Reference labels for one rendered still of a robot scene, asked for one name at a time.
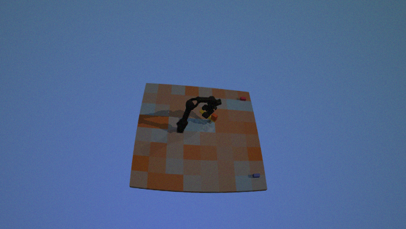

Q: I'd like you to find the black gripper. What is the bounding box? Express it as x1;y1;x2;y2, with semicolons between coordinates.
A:
202;105;217;119

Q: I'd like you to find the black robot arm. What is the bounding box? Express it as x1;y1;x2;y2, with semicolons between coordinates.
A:
176;96;222;133

